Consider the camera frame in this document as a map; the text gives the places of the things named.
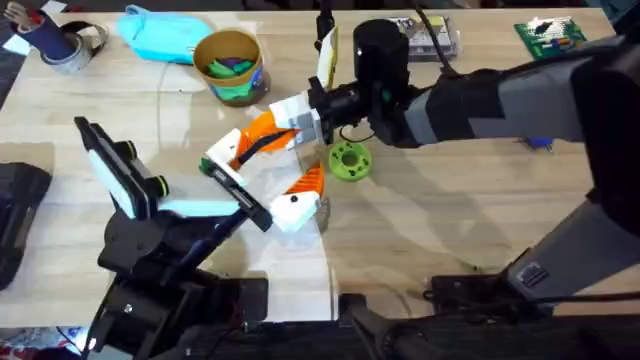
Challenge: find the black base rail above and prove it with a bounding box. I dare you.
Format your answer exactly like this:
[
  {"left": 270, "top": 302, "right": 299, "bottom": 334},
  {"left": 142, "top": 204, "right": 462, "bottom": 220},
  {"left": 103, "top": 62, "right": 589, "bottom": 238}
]
[{"left": 184, "top": 319, "right": 640, "bottom": 360}]

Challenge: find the green disc with holes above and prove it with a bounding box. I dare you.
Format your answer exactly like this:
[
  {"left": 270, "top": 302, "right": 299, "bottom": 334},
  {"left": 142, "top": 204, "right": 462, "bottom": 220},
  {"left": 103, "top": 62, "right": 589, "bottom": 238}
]
[{"left": 328, "top": 140, "right": 374, "bottom": 183}]

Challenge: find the left wrist upright plate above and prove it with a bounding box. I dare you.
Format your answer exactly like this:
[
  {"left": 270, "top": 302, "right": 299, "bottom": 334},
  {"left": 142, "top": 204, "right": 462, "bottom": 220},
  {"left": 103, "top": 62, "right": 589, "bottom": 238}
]
[{"left": 73, "top": 115, "right": 170, "bottom": 221}]

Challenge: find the brown tub with toys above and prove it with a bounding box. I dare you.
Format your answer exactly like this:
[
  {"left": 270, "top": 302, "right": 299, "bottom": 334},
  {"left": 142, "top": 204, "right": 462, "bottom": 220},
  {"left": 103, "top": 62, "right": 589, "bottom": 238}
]
[{"left": 192, "top": 28, "right": 271, "bottom": 108}]

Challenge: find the clear plastic filled box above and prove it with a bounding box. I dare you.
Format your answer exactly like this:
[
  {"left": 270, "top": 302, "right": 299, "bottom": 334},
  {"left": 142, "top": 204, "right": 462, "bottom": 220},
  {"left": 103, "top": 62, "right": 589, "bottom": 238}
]
[{"left": 387, "top": 14, "right": 462, "bottom": 64}]

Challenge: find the cyan cloth bag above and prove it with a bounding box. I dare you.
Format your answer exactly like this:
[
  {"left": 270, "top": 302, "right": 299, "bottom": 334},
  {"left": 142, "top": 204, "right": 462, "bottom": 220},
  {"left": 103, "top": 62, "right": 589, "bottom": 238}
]
[{"left": 115, "top": 3, "right": 214, "bottom": 65}]

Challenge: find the dark blue pen holder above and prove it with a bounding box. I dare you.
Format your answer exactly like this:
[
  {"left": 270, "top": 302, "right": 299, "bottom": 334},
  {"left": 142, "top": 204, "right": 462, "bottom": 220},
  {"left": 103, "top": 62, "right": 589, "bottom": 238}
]
[{"left": 2, "top": 0, "right": 76, "bottom": 61}]

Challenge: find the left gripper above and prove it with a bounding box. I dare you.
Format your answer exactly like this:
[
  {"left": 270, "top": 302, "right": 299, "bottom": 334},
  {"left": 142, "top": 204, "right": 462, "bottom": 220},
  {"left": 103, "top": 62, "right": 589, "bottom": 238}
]
[{"left": 97, "top": 128, "right": 327, "bottom": 286}]

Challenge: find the black cable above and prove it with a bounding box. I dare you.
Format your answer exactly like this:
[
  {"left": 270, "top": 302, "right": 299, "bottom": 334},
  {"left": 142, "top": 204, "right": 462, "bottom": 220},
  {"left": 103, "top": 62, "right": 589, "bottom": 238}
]
[
  {"left": 412, "top": 2, "right": 454, "bottom": 77},
  {"left": 338, "top": 123, "right": 377, "bottom": 145}
]

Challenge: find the grey tape roll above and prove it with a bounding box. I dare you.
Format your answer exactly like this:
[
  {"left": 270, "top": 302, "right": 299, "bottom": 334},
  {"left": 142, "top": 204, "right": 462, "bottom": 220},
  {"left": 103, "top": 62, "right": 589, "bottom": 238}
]
[{"left": 40, "top": 20, "right": 109, "bottom": 76}]

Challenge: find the white paper sheet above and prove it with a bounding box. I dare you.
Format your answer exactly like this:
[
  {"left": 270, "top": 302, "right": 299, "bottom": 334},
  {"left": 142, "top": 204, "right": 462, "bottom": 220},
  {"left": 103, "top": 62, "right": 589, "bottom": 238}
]
[{"left": 1, "top": 33, "right": 32, "bottom": 57}]

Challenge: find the black soft case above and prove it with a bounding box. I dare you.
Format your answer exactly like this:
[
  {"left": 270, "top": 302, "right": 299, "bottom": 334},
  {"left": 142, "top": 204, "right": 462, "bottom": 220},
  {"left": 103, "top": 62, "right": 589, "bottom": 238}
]
[{"left": 0, "top": 160, "right": 54, "bottom": 292}]

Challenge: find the green board with blocks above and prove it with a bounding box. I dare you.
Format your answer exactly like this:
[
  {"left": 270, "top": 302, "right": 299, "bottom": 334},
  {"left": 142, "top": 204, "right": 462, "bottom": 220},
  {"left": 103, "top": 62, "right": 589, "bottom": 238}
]
[{"left": 513, "top": 15, "right": 589, "bottom": 61}]

